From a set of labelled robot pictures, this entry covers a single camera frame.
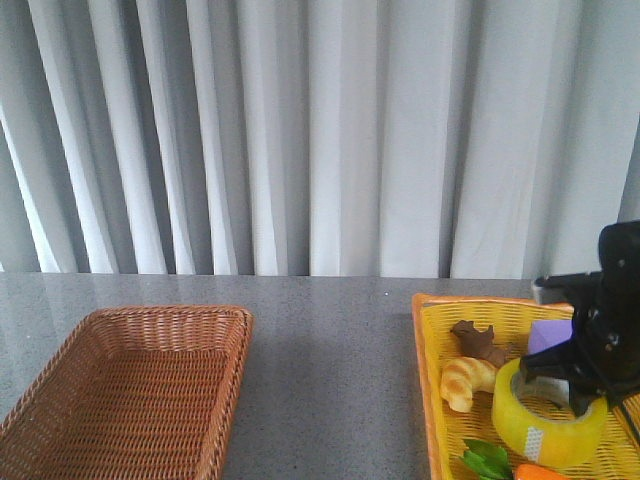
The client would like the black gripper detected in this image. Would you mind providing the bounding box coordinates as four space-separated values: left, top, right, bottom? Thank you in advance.
519 221 639 417

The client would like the yellow packing tape roll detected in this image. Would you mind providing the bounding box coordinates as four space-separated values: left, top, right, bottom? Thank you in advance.
491 359 607 468

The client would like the purple foam block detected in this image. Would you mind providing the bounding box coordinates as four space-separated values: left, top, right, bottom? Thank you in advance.
527 319 573 354

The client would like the brown toy animal figure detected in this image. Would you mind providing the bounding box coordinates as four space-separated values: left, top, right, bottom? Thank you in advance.
450 320 511 368

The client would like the toy croissant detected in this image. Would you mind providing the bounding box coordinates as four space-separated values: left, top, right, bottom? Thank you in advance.
440 357 498 413

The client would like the yellow woven basket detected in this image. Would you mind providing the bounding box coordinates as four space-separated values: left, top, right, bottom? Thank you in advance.
412 293 639 479

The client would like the orange toy carrot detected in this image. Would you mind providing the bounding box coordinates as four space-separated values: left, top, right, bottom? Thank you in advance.
460 439 566 480

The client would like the grey pleated curtain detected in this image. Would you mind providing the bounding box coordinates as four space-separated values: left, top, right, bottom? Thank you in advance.
1 1 639 279

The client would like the brown wicker basket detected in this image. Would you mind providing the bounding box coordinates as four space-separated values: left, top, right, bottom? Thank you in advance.
1 305 254 479

